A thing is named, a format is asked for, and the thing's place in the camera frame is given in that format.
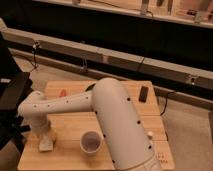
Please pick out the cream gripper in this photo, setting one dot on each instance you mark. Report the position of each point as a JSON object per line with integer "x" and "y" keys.
{"x": 48, "y": 136}

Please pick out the white sponge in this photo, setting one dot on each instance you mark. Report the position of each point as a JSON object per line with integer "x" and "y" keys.
{"x": 46, "y": 146}

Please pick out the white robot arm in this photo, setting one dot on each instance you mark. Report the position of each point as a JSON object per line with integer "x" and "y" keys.
{"x": 127, "y": 141}

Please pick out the green ceramic bowl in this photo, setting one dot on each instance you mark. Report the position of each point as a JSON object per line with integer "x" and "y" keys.
{"x": 89, "y": 88}

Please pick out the wooden table top board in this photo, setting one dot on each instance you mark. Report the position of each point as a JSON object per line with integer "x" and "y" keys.
{"x": 67, "y": 155}

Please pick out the white paper cup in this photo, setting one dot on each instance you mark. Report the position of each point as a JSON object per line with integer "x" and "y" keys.
{"x": 90, "y": 143}

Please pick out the orange carrot toy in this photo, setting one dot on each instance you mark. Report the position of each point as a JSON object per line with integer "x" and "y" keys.
{"x": 62, "y": 93}

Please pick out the black chair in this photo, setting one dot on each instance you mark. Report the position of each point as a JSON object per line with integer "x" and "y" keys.
{"x": 15, "y": 86}

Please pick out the clear plastic bottle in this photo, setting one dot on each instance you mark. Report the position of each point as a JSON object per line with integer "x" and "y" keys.
{"x": 150, "y": 134}

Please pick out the black rectangular block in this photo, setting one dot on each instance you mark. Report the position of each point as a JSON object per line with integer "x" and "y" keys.
{"x": 143, "y": 94}

